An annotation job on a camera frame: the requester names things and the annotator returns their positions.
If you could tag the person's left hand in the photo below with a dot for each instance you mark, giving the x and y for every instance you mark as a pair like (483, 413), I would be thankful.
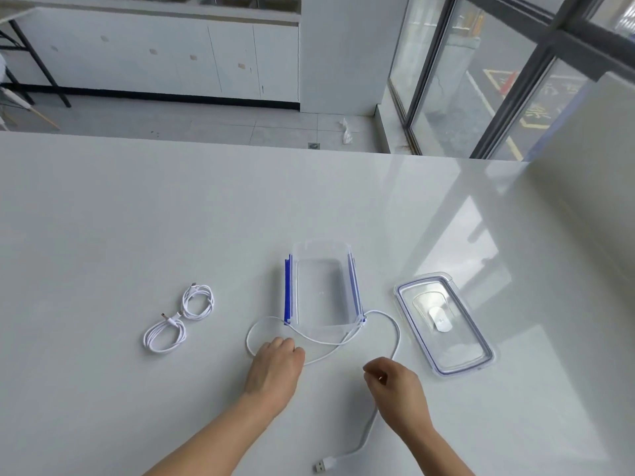
(273, 374)

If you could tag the person's right hand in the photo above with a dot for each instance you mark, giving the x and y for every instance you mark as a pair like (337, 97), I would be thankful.
(401, 396)

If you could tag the person's right thumb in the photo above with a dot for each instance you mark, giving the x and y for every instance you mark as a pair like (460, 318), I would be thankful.
(373, 381)

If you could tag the person's left thumb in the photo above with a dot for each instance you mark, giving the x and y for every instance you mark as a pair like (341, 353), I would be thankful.
(298, 352)

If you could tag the person's left forearm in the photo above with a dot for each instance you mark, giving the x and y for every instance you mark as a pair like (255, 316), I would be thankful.
(223, 438)

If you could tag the person's right forearm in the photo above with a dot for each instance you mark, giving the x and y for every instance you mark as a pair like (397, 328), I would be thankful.
(439, 453)

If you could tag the clear container with blue clips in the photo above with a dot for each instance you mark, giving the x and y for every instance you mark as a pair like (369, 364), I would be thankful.
(321, 292)

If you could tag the clear plastic container lid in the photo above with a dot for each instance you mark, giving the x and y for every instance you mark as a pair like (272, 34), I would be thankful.
(443, 324)

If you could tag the crumpled white wrapper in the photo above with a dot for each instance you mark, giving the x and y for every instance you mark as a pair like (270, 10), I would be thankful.
(346, 131)

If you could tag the white cabinet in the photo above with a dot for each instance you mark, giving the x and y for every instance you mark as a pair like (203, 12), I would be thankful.
(149, 59)

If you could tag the dark window frame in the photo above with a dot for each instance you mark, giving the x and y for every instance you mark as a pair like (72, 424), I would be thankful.
(545, 64)

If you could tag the black metal table frame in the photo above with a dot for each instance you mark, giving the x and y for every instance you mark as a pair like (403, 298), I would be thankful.
(38, 64)

